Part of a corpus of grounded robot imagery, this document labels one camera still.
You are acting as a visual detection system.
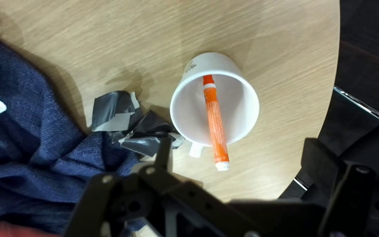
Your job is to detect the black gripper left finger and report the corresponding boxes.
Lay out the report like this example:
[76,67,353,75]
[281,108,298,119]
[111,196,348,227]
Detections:
[64,135,227,237]

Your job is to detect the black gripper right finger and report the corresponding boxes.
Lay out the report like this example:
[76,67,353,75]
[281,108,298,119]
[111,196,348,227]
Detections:
[287,136,379,237]

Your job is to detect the orange marker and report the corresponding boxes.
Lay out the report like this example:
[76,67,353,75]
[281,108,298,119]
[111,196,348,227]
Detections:
[203,75,231,171]

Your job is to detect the white mug cup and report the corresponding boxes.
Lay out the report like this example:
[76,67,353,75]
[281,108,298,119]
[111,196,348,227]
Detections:
[170,52,261,156]

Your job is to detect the crumpled grey tape piece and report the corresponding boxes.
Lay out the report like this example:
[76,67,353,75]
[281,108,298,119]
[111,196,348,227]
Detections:
[91,90,185,156]

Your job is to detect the navy blue cloth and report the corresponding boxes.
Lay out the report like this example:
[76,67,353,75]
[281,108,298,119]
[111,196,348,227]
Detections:
[0,42,137,234]

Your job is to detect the round wooden table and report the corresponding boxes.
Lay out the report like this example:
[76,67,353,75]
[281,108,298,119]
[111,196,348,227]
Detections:
[0,0,340,200]

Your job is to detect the orange cloth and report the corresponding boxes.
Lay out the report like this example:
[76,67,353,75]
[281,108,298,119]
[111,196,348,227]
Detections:
[0,221,61,237]

